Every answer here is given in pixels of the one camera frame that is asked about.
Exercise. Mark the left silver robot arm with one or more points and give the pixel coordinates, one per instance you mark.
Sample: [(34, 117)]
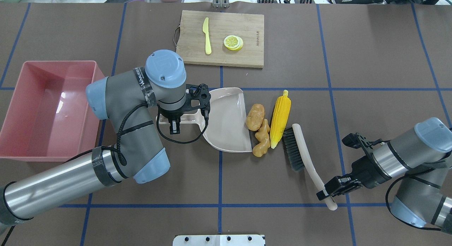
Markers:
[(138, 152)]

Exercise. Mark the yellow toy lemon slices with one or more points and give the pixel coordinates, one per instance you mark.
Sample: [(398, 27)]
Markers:
[(233, 42)]

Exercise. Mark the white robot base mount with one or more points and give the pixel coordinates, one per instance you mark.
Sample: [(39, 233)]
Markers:
[(220, 240)]

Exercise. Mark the pink plastic bin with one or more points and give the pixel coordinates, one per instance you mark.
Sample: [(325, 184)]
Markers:
[(49, 118)]

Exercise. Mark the beige hand brush black bristles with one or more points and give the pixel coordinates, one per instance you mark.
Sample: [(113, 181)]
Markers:
[(299, 156)]

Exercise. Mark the yellow toy corn cob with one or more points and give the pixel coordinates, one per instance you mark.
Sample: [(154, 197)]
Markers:
[(280, 117)]

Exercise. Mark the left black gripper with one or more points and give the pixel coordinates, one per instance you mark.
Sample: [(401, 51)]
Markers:
[(172, 116)]

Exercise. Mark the tan toy ginger root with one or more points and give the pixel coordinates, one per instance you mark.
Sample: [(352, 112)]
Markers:
[(263, 136)]

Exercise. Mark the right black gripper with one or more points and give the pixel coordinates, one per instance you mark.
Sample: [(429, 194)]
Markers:
[(363, 178)]

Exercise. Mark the yellow plastic knife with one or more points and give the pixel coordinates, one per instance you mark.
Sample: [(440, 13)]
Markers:
[(205, 30)]

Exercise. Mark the brown toy potato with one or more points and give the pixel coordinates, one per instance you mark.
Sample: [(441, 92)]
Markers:
[(255, 117)]

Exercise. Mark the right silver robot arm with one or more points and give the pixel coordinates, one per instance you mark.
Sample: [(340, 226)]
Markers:
[(417, 161)]

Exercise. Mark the beige plastic dustpan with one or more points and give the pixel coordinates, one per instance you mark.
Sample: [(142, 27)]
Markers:
[(226, 130)]

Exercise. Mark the bamboo cutting board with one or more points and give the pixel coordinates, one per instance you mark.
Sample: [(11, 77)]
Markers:
[(250, 27)]

